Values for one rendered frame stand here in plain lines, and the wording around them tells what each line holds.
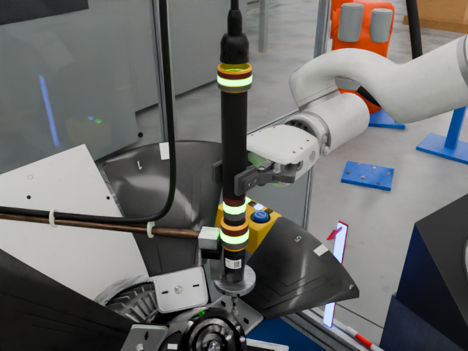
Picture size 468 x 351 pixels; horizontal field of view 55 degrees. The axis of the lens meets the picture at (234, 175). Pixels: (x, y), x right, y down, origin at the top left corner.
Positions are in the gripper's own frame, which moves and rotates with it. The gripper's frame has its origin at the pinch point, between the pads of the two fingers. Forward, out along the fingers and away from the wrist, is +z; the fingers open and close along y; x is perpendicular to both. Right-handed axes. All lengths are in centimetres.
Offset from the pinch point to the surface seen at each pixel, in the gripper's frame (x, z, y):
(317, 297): -29.1, -14.5, -8.0
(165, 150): -4.4, -3.1, 19.9
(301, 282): -27.8, -14.2, -4.2
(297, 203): -97, -121, 70
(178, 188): -8.9, -0.9, 14.1
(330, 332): -61, -34, -2
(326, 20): -8, -128, 69
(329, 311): -54, -35, -1
